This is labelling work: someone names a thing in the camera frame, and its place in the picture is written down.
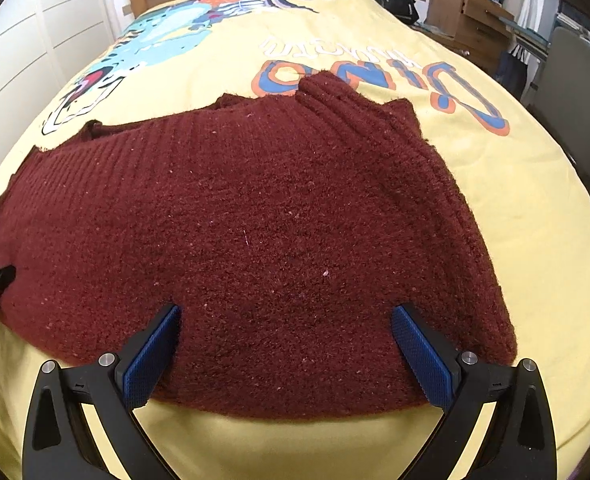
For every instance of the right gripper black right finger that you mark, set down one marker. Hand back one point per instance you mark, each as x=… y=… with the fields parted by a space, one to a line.
x=519 y=442

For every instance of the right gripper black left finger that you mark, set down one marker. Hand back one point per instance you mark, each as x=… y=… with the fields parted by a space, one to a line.
x=58 y=442

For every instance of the dark red knit sweater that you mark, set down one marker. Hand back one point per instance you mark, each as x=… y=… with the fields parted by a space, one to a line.
x=286 y=228

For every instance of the white wardrobe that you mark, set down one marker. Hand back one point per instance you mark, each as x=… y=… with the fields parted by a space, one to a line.
x=43 y=43

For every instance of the yellow dinosaur print bedspread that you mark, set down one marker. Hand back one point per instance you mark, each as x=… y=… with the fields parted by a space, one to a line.
x=531 y=208

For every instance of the grey chair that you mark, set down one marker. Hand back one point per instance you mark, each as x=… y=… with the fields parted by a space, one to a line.
x=561 y=102

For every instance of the dark blue hanging bag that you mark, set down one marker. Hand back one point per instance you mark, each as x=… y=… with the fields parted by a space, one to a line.
x=512 y=71

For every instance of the brown wooden drawer cabinet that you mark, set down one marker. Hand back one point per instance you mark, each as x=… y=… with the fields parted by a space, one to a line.
x=475 y=29

